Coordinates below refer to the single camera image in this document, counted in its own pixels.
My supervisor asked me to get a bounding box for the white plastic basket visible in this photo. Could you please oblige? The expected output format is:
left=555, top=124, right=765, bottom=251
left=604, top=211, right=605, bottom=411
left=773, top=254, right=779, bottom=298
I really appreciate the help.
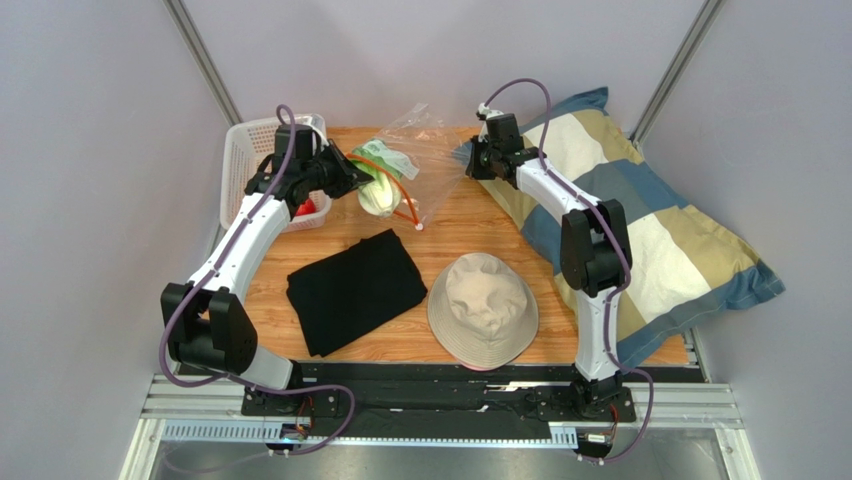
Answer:
left=219, top=113, right=333, bottom=233

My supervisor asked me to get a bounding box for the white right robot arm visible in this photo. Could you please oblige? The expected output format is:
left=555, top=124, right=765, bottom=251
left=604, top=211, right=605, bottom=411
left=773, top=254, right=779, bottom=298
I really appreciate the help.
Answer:
left=466, top=107, right=631, bottom=419

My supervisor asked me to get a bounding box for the clear orange zip top bag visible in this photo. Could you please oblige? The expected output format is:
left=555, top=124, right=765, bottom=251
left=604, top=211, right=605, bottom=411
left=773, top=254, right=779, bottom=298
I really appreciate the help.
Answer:
left=347, top=103, right=470, bottom=231

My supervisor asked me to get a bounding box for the black folded cloth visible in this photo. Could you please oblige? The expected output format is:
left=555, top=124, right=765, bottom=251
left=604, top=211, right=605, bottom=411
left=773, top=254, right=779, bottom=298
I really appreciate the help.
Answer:
left=286, top=229, right=428, bottom=357

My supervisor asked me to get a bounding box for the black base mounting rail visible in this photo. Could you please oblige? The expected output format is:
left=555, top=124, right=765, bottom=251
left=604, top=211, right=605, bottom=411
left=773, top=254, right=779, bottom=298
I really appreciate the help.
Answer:
left=139, top=359, right=743, bottom=451

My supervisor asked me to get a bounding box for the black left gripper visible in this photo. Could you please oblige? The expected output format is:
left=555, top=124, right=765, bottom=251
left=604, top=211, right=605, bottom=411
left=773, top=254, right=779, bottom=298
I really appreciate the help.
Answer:
left=299, top=139, right=370, bottom=200

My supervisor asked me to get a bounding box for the fake red apple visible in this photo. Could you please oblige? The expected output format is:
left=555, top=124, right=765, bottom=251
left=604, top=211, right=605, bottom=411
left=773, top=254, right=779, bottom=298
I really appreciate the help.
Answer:
left=296, top=199, right=317, bottom=217

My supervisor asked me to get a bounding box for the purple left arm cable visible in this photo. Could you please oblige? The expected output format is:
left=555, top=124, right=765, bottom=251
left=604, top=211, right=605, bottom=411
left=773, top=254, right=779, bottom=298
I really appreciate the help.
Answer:
left=157, top=104, right=357, bottom=457

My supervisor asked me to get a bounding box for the beige bucket hat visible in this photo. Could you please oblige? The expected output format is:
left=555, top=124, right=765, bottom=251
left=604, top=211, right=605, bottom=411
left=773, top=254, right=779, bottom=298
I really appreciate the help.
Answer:
left=427, top=252, right=539, bottom=372

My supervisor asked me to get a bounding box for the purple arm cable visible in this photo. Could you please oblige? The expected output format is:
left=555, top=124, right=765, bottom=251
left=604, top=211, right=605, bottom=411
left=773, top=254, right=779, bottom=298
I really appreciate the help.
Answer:
left=480, top=78, right=656, bottom=465
left=157, top=104, right=357, bottom=457

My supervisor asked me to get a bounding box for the fake pale cabbage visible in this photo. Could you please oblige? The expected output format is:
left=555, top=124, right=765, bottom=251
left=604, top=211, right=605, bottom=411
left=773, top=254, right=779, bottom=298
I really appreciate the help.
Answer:
left=347, top=139, right=419, bottom=224

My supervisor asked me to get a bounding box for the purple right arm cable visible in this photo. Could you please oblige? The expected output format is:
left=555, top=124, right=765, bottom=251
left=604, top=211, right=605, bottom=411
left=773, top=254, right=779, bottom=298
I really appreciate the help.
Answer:
left=480, top=78, right=656, bottom=465

